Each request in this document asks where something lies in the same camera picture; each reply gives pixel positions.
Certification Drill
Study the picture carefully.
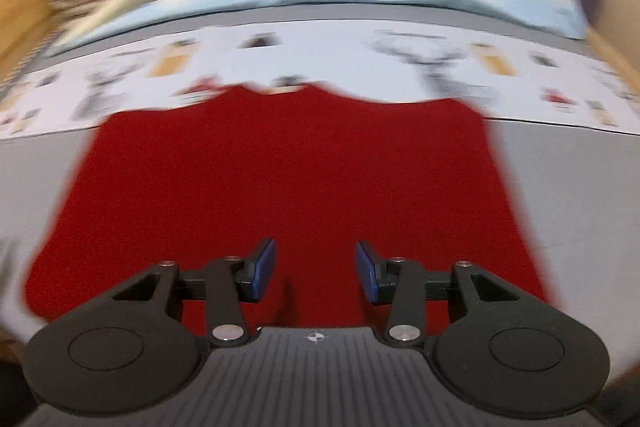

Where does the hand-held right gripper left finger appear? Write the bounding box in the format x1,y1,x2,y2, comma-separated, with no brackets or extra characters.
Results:
107,238,277,349

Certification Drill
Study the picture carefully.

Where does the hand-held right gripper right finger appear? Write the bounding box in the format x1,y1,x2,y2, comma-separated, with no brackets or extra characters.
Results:
354,241,523,349

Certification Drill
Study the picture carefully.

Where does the dark red knit sweater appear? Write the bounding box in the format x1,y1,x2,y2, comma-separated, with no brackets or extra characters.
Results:
22,84,553,328

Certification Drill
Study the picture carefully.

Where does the printed bed sheet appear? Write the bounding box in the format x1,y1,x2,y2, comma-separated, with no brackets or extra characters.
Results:
0,21,640,138

